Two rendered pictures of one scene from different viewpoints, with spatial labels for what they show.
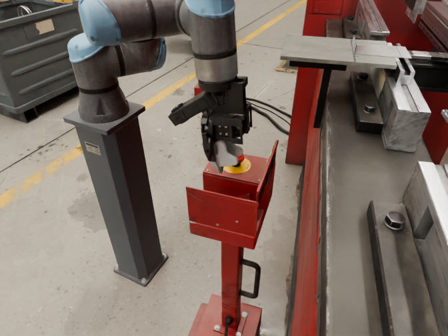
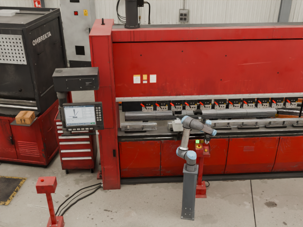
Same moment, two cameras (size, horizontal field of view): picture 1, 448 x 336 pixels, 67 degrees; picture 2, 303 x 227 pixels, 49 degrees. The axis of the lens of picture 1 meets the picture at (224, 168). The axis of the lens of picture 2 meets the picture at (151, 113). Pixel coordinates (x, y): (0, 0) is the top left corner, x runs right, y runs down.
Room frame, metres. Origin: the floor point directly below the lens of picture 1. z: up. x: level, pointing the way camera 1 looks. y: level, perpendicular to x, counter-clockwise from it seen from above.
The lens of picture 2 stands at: (2.34, 3.40, 3.31)
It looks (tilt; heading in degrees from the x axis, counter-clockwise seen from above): 28 degrees down; 254
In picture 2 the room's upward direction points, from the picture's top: straight up
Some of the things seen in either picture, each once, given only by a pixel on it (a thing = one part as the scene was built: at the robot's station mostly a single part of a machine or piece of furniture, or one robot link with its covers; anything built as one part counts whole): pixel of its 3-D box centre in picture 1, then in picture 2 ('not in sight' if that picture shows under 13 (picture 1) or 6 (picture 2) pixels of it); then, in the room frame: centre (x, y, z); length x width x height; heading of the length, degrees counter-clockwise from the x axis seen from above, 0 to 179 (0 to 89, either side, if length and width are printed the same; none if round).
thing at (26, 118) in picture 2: not in sight; (23, 117); (2.91, -1.08, 1.04); 0.30 x 0.26 x 0.12; 153
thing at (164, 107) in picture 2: not in sight; (162, 104); (1.05, -0.48, 1.26); 0.15 x 0.09 x 0.17; 166
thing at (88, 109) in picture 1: (101, 97); (190, 165); (0.95, 0.37, 0.82); 0.15 x 0.15 x 0.10
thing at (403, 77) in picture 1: (398, 62); not in sight; (0.81, -0.42, 0.99); 0.20 x 0.03 x 0.03; 166
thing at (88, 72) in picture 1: (95, 58); (190, 156); (0.95, 0.37, 0.94); 0.13 x 0.12 x 0.14; 119
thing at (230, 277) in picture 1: (232, 276); (200, 169); (0.61, -0.02, 0.39); 0.05 x 0.05 x 0.54; 72
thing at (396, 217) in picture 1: (395, 219); not in sight; (0.35, -0.25, 0.91); 0.03 x 0.03 x 0.02
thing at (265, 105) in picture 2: not in sight; (262, 102); (-0.31, -0.15, 1.26); 0.15 x 0.09 x 0.17; 166
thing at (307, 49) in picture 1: (335, 50); (179, 126); (0.86, -0.28, 1.00); 0.26 x 0.18 x 0.01; 76
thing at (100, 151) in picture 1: (127, 201); (189, 192); (0.95, 0.37, 0.39); 0.18 x 0.18 x 0.77; 63
